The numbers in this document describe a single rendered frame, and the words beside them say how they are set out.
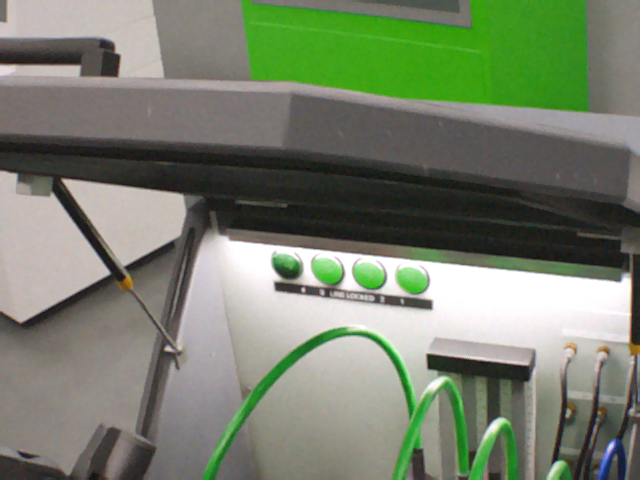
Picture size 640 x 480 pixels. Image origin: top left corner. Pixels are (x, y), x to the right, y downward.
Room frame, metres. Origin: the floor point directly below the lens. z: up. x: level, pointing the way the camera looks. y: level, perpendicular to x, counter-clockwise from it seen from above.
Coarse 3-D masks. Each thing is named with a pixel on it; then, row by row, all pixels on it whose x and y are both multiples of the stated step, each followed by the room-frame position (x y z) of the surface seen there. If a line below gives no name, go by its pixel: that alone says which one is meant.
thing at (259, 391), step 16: (320, 336) 1.15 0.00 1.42; (336, 336) 1.16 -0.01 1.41; (368, 336) 1.20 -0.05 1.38; (304, 352) 1.13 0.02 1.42; (272, 368) 1.11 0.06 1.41; (288, 368) 1.11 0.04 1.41; (400, 368) 1.23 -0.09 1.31; (272, 384) 1.09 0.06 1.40; (256, 400) 1.08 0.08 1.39; (240, 416) 1.06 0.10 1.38; (224, 432) 1.05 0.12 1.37; (224, 448) 1.04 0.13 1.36; (416, 448) 1.24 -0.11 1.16; (208, 464) 1.03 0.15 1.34
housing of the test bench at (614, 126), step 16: (480, 112) 1.58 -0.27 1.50; (496, 112) 1.57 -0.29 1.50; (512, 112) 1.56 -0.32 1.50; (528, 112) 1.56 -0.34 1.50; (544, 112) 1.55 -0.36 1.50; (560, 112) 1.55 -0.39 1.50; (576, 112) 1.54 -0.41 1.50; (576, 128) 1.48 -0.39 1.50; (592, 128) 1.48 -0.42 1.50; (608, 128) 1.47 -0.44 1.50; (624, 128) 1.46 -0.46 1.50
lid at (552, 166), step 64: (0, 64) 0.66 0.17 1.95; (64, 64) 0.64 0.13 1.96; (0, 128) 0.59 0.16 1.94; (64, 128) 0.57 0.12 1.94; (128, 128) 0.55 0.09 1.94; (192, 128) 0.53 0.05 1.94; (256, 128) 0.52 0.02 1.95; (320, 128) 0.52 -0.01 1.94; (384, 128) 0.53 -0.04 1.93; (448, 128) 0.54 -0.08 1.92; (512, 128) 0.56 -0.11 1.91; (192, 192) 1.30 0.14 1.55; (256, 192) 1.27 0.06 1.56; (320, 192) 1.23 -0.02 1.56; (384, 192) 1.13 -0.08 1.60; (448, 192) 0.98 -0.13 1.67; (512, 192) 0.61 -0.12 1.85; (576, 192) 0.56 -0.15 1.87
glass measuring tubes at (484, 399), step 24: (432, 360) 1.28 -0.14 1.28; (456, 360) 1.27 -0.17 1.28; (480, 360) 1.25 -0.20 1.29; (504, 360) 1.24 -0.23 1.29; (528, 360) 1.23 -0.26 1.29; (456, 384) 1.29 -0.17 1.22; (480, 384) 1.28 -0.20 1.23; (504, 384) 1.26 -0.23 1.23; (528, 384) 1.25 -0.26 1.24; (480, 408) 1.28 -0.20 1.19; (504, 408) 1.26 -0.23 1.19; (528, 408) 1.25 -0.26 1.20; (480, 432) 1.28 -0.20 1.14; (528, 432) 1.25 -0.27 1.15; (456, 456) 1.30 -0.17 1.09; (504, 456) 1.26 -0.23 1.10; (528, 456) 1.25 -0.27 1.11
